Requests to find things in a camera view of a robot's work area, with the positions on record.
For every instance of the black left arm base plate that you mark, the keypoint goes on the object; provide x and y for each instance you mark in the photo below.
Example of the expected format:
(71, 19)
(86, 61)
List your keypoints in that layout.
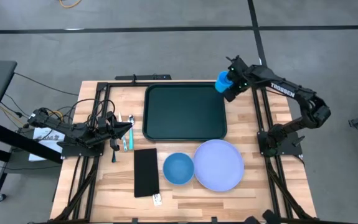
(82, 152)

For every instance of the blue bowl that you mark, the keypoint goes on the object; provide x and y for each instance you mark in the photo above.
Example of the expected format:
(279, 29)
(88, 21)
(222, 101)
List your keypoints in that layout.
(178, 168)

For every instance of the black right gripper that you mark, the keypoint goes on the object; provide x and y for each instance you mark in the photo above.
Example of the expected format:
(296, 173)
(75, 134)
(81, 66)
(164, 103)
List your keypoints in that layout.
(243, 76)

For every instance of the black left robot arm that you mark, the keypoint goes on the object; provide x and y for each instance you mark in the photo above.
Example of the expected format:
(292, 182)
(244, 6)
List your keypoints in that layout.
(57, 124)

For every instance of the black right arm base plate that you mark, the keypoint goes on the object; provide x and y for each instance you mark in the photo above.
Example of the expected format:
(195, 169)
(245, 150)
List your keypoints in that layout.
(290, 146)

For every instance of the white napkin label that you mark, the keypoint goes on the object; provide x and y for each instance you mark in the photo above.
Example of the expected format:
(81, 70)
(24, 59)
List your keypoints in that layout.
(157, 199)

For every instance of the black aluminium table frame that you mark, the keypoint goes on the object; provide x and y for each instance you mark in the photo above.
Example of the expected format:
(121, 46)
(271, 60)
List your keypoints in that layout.
(264, 105)

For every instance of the black cloth napkin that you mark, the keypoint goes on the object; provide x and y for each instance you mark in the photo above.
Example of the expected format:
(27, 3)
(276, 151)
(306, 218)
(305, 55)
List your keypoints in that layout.
(146, 172)

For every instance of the black power strip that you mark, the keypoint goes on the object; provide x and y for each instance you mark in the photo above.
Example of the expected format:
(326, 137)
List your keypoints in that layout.
(144, 77)

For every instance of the dark green plastic tray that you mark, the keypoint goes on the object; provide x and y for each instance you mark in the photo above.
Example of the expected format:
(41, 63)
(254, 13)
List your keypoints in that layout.
(183, 112)

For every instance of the lavender plate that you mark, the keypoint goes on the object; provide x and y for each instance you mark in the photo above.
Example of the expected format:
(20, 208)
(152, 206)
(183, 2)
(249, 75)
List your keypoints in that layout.
(219, 166)

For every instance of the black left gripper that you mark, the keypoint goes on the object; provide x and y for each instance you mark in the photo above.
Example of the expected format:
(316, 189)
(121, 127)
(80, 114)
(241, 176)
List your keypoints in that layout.
(109, 132)

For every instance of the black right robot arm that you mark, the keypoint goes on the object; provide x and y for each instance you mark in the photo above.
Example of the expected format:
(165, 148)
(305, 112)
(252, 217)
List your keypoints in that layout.
(290, 91)

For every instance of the white paper sheet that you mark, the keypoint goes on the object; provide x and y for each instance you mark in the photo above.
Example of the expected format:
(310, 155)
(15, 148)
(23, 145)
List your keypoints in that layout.
(46, 138)

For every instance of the blue plastic mug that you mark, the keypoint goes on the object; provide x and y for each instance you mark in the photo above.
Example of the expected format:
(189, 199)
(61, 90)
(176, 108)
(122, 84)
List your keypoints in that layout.
(223, 82)

